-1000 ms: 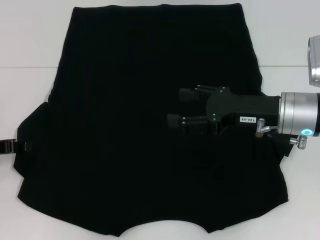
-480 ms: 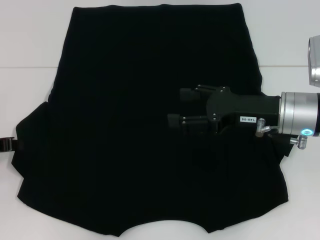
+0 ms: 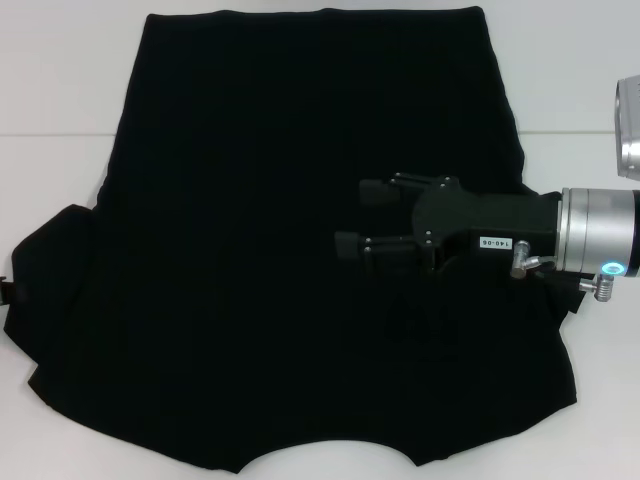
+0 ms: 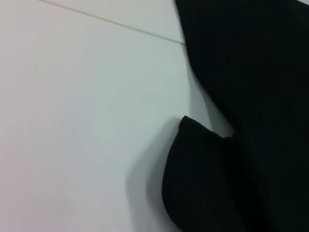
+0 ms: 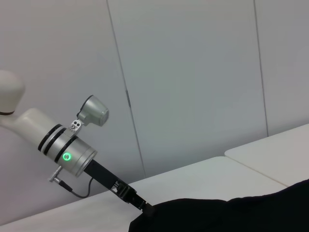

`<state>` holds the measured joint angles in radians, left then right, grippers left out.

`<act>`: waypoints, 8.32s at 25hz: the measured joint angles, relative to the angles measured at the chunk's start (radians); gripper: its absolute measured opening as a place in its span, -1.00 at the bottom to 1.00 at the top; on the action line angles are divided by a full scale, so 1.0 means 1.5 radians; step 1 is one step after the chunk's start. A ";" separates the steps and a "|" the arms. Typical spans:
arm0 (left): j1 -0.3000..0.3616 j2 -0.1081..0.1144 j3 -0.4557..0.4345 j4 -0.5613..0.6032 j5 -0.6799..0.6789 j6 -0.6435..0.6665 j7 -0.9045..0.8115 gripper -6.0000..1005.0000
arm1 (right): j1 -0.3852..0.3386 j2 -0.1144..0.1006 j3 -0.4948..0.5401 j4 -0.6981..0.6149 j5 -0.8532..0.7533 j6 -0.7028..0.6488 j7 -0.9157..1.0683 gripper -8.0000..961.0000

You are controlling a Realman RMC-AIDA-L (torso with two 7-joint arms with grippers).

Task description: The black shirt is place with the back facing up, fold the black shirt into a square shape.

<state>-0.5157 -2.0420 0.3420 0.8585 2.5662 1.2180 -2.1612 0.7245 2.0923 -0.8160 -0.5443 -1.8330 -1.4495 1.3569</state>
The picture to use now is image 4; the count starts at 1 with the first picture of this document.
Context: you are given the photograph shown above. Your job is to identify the black shirt with FREE print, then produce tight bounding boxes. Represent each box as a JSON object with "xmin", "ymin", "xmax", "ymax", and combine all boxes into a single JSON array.
[{"xmin": 161, "ymin": 0, "xmax": 309, "ymax": 232}]

